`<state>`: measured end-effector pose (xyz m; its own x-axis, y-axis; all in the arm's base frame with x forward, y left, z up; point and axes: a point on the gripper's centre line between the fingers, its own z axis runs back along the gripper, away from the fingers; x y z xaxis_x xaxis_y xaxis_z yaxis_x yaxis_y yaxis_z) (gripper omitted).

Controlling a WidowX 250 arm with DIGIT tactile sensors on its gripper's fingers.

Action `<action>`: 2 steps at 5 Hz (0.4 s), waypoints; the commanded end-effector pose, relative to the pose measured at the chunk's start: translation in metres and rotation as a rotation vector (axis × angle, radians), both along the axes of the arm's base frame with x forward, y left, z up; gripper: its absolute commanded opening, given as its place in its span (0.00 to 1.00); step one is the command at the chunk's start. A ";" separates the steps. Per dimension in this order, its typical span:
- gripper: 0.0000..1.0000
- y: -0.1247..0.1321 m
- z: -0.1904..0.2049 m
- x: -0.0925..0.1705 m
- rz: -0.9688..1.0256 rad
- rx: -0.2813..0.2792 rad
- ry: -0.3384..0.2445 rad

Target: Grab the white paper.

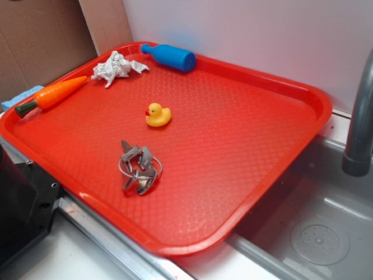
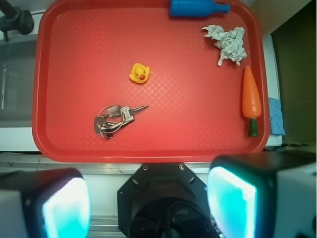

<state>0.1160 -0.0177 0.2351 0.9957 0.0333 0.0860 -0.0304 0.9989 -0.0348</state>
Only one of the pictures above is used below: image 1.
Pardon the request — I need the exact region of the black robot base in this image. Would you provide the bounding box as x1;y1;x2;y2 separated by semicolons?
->
1;148;62;271

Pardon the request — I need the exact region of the crumpled white paper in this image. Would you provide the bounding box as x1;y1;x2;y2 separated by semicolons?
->
91;51;150;88

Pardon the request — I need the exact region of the red plastic tray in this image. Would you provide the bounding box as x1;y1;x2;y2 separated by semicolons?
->
1;43;332;257

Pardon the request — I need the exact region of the yellow rubber duck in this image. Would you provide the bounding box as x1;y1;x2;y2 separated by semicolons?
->
146;103;172;127

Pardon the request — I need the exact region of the silver key bunch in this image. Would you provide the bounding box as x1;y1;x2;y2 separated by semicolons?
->
118;140;163;195

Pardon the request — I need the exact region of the blue toy bottle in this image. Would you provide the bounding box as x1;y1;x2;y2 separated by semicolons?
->
140;44;196;72

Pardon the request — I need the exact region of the orange toy carrot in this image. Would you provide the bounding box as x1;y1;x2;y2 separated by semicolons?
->
15;76;87;118

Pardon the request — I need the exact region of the grey toy sink basin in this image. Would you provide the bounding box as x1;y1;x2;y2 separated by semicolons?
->
171;135;373;280

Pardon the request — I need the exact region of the grey sink faucet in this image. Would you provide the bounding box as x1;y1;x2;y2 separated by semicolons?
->
342;53;372;177

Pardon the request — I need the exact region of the brown cardboard panel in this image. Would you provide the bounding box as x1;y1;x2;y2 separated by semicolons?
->
1;1;132;102

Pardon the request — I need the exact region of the blue sponge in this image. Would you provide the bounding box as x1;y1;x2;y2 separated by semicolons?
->
1;85;44;111

